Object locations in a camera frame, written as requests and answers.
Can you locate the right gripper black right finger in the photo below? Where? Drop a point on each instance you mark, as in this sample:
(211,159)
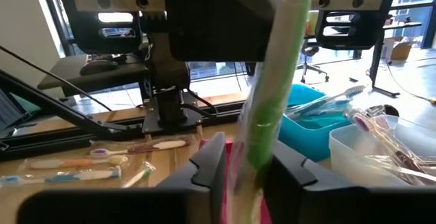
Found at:
(340,207)

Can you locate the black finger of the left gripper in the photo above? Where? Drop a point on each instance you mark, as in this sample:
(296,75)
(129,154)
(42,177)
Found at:
(211,23)

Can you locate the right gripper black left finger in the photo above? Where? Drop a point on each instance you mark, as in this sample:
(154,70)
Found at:
(119,207)

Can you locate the green toothbrush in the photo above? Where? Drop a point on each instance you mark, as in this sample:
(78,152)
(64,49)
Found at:
(269,125)
(136,178)

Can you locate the blue toothbrush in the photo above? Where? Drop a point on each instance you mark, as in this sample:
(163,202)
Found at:
(327,101)
(320,114)
(85,175)

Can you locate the magenta plastic bin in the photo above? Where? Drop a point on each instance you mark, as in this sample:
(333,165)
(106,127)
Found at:
(230,162)

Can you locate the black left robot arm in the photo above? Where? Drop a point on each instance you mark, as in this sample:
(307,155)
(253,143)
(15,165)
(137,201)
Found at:
(167,81)

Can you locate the clear white plastic bin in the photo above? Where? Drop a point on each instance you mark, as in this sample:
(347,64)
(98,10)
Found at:
(347,162)

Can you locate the black computer mouse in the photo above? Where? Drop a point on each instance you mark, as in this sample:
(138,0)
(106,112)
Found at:
(98,66)

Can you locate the purple-head toothbrush on table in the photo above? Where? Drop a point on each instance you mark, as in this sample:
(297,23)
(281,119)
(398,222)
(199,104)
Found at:
(160,145)

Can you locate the bright blue plastic bin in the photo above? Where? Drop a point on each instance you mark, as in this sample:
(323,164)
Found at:
(306,139)

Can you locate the black office chair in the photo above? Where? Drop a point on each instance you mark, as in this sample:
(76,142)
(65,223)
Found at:
(311,64)

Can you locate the black standing desk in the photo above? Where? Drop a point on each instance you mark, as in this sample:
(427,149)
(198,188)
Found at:
(378,64)

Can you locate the brown cardboard box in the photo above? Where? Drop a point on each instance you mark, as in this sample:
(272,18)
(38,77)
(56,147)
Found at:
(398,48)

